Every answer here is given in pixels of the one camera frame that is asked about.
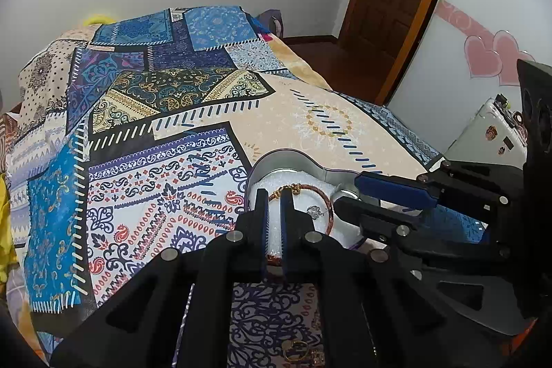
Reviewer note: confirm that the yellow plush object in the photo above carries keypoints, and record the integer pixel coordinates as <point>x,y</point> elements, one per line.
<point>97,20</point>

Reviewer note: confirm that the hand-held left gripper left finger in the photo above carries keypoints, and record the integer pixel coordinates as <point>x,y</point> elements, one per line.
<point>261,221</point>

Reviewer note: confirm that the peach blanket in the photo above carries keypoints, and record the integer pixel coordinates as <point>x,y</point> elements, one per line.
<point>297,62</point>

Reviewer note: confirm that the small silver pendant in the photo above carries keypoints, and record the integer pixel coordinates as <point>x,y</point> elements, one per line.
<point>314,213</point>

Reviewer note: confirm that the patchwork patterned bed sheet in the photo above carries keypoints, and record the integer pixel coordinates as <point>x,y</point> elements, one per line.
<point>172,135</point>

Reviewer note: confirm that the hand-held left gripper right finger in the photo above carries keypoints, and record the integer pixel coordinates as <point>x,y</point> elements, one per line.
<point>286,230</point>

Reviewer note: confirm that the purple bag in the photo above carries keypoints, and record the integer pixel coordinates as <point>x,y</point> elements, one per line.
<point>271,21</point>

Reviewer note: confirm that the brown patterned cloth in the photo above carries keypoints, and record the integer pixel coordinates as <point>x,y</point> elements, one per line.
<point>8,131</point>

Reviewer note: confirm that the pink heart wall sticker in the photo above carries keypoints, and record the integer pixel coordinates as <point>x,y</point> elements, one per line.
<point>483,53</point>

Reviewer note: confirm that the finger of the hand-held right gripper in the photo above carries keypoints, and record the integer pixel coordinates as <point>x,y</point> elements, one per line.
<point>388,188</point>
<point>366,218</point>

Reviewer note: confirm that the silver heart-shaped tin box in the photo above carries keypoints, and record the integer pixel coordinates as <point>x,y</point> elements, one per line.
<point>276,165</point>

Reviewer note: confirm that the yellow cloth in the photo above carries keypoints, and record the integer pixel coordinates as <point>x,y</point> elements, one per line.
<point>6,230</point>

